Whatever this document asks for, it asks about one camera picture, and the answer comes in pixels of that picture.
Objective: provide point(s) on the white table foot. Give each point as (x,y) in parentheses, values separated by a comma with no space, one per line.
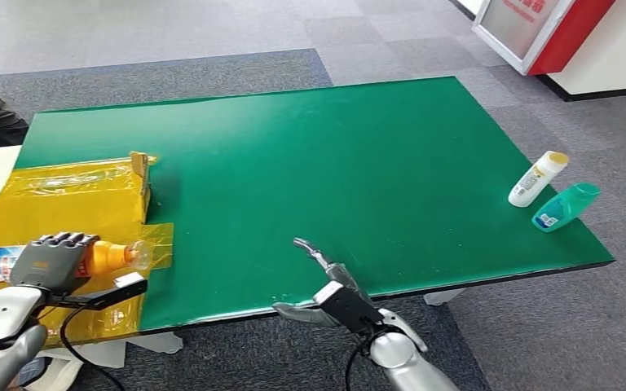
(153,342)
(442,297)

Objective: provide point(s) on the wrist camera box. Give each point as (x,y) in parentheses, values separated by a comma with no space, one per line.
(124,285)
(351,307)

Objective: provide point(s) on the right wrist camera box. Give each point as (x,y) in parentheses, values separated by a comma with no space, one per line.
(351,307)

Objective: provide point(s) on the green table mat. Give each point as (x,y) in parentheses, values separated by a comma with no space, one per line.
(318,162)

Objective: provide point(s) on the white bottle with yellow cap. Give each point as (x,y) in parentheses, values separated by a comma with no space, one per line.
(534,181)

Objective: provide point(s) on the orange bottle with label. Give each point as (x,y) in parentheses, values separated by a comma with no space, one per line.
(108,256)

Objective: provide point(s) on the yellow taped cardboard box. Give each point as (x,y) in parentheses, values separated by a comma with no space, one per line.
(70,199)

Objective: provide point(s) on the red and white display stand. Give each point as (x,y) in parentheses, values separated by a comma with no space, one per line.
(577,38)

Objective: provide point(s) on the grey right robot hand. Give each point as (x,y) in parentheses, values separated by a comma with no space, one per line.
(345,278)

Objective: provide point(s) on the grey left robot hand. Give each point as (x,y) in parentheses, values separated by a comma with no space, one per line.
(48,261)

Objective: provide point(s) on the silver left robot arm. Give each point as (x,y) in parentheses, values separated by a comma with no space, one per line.
(0,334)

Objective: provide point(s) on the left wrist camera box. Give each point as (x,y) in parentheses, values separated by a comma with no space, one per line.
(124,285)

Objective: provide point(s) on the teal transparent bottle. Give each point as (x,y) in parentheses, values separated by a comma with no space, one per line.
(564,208)

